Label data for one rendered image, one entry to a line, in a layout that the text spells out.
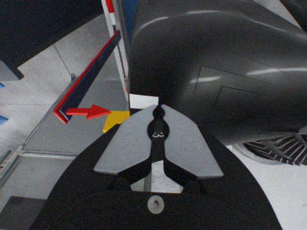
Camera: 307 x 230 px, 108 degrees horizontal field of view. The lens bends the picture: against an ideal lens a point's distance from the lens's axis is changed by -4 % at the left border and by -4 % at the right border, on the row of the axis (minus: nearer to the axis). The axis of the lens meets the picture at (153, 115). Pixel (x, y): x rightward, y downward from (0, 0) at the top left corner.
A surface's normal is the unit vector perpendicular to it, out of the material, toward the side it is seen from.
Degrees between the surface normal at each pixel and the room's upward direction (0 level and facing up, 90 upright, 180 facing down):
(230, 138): 6
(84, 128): 90
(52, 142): 90
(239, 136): 5
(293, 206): 50
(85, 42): 0
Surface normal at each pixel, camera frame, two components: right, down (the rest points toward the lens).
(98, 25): -0.04, 0.76
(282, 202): -0.04, 0.00
